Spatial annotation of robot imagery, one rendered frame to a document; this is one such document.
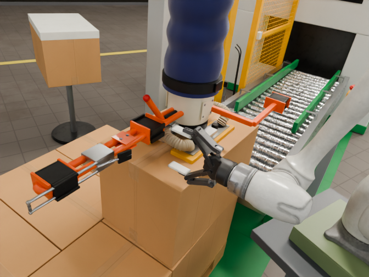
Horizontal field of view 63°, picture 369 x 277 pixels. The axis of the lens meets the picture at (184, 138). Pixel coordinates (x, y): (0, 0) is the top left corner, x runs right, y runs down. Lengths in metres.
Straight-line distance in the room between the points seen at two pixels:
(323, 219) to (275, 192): 0.48
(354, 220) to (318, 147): 0.31
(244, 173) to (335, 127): 0.25
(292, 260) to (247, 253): 0.96
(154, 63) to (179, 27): 1.63
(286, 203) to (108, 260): 0.77
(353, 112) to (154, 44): 2.03
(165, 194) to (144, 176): 0.10
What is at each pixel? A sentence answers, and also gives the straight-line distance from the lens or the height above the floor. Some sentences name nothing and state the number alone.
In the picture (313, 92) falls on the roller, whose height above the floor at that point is 0.55.
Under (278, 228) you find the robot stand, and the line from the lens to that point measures 1.22.
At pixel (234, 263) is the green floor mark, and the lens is 2.02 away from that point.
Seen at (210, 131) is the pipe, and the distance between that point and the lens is 1.20.
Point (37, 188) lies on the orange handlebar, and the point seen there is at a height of 1.08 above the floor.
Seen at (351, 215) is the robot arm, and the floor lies 0.94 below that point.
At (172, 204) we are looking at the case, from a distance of 1.02.
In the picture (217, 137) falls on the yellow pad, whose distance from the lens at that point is 1.23.
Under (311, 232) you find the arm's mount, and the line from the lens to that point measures 1.17.
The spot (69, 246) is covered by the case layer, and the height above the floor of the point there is 0.54.
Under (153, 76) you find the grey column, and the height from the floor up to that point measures 0.63.
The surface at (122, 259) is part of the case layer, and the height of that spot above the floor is 0.54.
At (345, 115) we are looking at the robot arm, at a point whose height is 1.30.
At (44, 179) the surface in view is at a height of 1.09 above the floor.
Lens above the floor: 1.60
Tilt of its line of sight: 32 degrees down
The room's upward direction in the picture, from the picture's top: 7 degrees clockwise
